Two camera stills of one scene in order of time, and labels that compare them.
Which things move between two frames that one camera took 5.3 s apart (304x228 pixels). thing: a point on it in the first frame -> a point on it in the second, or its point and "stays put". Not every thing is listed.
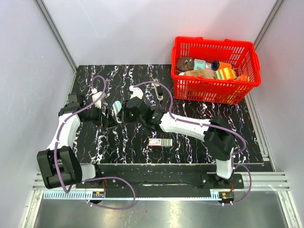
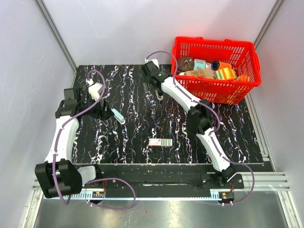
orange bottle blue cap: x=217 y=64 stays put
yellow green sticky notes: x=226 y=73 stays put
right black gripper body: x=131 y=118 -> x=150 y=79
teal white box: x=199 y=64 stays put
